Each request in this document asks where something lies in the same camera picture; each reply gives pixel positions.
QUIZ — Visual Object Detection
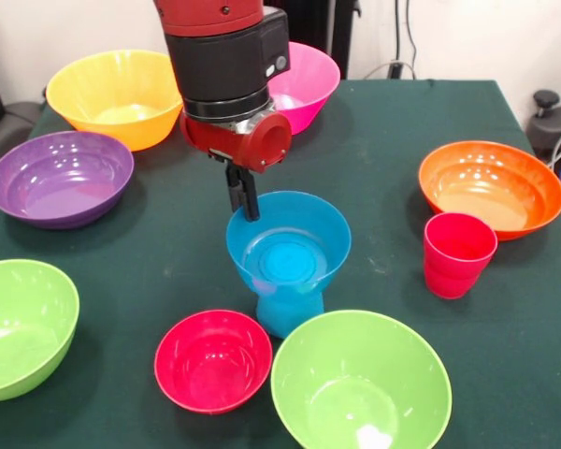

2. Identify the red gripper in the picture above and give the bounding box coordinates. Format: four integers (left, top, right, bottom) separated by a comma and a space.
179, 110, 294, 222

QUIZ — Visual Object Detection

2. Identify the small blue plastic bowl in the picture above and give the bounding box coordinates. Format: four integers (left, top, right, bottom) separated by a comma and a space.
225, 190, 352, 298

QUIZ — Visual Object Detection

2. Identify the blue plastic cup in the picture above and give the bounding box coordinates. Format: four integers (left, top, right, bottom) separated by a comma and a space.
254, 282, 326, 340

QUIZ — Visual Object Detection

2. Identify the small red plastic bowl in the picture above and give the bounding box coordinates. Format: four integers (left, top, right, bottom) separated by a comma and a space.
153, 309, 273, 415

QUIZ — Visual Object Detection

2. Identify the light green plastic bowl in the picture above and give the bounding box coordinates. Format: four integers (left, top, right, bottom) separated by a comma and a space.
270, 309, 453, 449
0, 259, 80, 403

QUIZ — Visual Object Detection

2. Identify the dark green table cloth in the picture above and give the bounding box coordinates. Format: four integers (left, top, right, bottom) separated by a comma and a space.
0, 78, 561, 449

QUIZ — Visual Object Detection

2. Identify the large pink plastic bowl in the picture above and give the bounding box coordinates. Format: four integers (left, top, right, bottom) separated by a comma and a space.
266, 41, 341, 137

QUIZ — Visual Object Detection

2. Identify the large yellow-orange plastic bowl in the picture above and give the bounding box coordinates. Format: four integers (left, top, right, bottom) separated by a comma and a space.
45, 49, 184, 152

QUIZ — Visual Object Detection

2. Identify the shallow purple plastic bowl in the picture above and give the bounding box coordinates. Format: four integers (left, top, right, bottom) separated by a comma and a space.
0, 130, 136, 230

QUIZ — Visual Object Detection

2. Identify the red plastic cup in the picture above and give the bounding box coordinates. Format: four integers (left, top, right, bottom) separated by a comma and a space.
423, 210, 499, 300

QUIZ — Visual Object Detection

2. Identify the shallow orange plastic bowl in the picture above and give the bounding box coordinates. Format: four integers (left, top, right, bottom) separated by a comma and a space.
418, 140, 561, 242

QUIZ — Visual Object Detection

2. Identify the black floor stand base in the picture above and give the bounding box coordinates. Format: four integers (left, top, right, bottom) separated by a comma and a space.
526, 90, 561, 163

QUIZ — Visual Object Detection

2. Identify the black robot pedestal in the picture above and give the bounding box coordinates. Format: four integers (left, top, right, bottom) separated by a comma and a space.
284, 0, 356, 79

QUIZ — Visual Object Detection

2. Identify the black wall cable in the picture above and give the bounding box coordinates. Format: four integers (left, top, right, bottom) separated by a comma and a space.
404, 0, 418, 79
394, 0, 402, 65

